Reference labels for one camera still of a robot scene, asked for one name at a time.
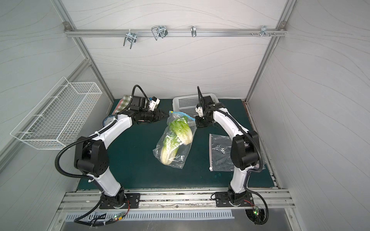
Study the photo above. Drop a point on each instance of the white plastic basket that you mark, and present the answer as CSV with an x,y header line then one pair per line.
x,y
186,104

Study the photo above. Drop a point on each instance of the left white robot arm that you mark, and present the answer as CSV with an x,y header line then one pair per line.
x,y
91,154

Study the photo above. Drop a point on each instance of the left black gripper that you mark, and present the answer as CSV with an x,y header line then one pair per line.
x,y
157,115

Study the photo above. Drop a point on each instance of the clear blue zipper bag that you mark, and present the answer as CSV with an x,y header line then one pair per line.
x,y
183,151

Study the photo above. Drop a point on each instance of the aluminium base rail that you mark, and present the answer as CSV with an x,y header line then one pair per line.
x,y
172,199

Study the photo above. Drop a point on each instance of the blue white porcelain bowl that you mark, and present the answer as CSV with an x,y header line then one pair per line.
x,y
109,121

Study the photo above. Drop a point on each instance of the green checkered cloth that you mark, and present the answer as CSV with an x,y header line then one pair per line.
x,y
122,103

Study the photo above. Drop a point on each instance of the white wire wall basket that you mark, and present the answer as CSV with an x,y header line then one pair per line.
x,y
59,117

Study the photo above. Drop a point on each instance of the pink dotted zipper bag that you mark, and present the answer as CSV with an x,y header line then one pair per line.
x,y
219,153

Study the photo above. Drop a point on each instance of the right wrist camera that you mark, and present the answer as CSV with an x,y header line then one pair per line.
x,y
199,110

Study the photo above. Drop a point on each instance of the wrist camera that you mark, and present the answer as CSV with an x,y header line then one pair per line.
x,y
153,103
199,110

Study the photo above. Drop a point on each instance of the aluminium top rail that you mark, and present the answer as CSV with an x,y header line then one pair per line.
x,y
172,33

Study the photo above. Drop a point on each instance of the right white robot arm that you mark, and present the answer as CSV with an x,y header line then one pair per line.
x,y
245,150

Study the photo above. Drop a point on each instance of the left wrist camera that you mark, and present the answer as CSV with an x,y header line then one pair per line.
x,y
153,103

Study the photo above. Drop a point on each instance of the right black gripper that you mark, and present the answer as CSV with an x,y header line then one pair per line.
x,y
201,121

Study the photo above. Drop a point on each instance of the chinese cabbage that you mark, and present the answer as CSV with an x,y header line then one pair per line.
x,y
182,130
171,145

